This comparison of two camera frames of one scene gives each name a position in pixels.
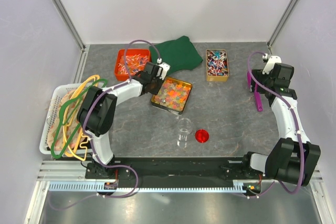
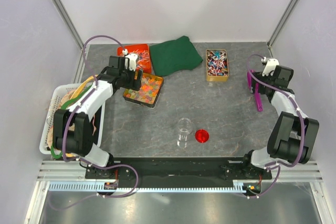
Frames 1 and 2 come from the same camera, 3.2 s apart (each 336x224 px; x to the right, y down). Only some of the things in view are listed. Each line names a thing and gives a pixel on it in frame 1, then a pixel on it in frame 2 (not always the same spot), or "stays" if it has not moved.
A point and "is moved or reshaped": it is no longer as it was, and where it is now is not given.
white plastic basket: x=58 y=93 stays
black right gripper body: x=265 y=79 stays
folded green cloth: x=179 y=53 stays
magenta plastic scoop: x=257 y=96 stays
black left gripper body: x=157 y=84 -> x=128 y=78
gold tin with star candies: x=172 y=96 is moved or reshaped
